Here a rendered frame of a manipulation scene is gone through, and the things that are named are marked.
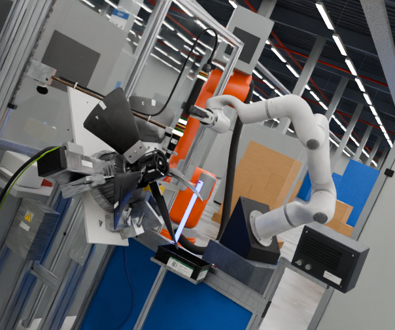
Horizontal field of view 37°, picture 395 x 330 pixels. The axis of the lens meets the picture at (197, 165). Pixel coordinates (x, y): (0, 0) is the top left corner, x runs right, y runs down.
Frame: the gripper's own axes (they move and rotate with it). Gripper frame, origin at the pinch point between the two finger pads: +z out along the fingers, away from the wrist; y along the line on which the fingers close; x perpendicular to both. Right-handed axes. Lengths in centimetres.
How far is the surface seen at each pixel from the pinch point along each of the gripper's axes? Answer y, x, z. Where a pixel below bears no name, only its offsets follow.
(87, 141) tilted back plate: 27.2, -30.6, 18.6
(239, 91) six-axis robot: 187, 50, -348
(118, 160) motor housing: 9.8, -31.6, 16.9
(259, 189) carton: 300, -57, -742
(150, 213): -2.4, -48.0, -2.7
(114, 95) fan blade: 11.7, -8.2, 32.3
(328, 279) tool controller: -75, -40, -33
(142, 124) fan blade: 14.4, -14.3, 5.6
